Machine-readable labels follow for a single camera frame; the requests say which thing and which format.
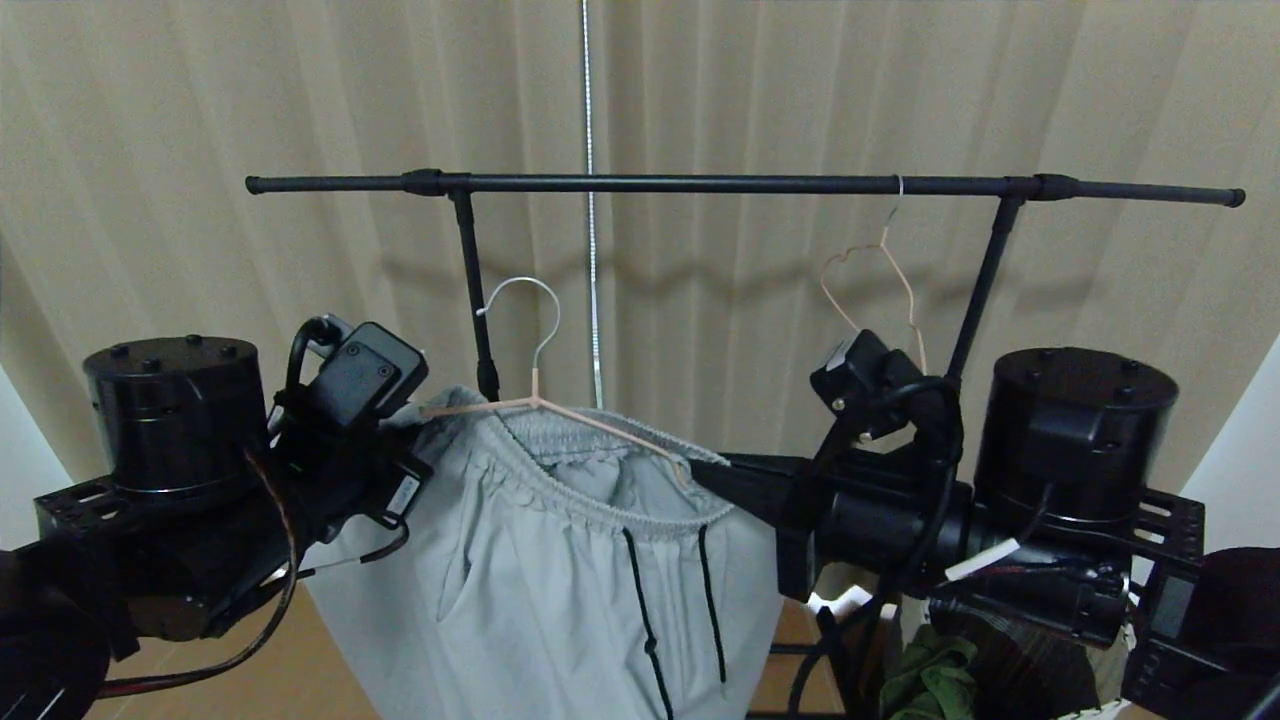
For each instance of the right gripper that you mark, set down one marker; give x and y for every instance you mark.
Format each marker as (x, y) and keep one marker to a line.
(870, 530)

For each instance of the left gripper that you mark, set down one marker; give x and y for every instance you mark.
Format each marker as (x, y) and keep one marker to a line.
(340, 480)

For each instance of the green long-sleeved shirt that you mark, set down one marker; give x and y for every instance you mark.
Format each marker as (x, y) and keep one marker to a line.
(925, 680)

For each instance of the pink clothes hanger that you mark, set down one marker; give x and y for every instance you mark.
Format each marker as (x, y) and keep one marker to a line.
(910, 297)
(537, 388)

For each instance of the pale grey shorts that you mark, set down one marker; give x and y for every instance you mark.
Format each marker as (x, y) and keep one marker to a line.
(540, 600)

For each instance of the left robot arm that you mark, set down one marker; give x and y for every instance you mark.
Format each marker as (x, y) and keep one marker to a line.
(175, 420)

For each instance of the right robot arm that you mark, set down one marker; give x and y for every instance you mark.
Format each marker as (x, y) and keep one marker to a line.
(1075, 430)

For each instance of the white laundry basket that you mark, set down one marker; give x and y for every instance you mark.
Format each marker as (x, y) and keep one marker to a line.
(1040, 670)

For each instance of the black clothes rack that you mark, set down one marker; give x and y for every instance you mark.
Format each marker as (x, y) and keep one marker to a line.
(700, 184)

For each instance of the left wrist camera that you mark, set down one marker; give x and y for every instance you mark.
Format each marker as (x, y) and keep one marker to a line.
(365, 375)

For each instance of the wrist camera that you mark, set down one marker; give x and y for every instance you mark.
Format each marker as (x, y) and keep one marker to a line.
(365, 375)
(860, 375)

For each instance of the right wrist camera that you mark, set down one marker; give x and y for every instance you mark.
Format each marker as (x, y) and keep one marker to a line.
(860, 375)

